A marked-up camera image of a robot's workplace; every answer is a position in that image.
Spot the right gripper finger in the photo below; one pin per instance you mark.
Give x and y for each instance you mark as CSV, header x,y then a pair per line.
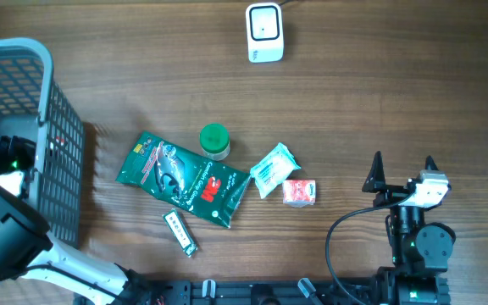
x,y
375,181
430,164

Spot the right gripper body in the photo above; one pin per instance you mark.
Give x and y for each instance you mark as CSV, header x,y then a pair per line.
x,y
390,196

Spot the red tissue pack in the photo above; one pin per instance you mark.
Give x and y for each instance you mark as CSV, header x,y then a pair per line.
x,y
299,193

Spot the teal wet wipes pack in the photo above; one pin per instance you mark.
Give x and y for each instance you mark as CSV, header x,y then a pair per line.
x,y
273,169

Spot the green lid jar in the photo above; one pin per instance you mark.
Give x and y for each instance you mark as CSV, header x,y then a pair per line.
x,y
214,140

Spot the green 3M gloves package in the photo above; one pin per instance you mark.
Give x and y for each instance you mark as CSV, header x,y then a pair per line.
x,y
205,188

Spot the green white candy bar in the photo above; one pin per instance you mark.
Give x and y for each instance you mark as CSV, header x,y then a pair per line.
x,y
180,232

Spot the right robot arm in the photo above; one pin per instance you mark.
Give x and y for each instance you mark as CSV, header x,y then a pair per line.
x,y
420,250

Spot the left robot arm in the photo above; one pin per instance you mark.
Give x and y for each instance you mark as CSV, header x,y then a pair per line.
x,y
28,249

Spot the white barcode scanner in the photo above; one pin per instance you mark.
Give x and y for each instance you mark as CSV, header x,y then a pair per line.
x,y
265,35

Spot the grey plastic mesh basket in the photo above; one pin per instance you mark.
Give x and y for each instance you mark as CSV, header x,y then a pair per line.
x,y
33,107

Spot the black mounting rail base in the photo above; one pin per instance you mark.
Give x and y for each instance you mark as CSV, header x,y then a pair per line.
x,y
304,291

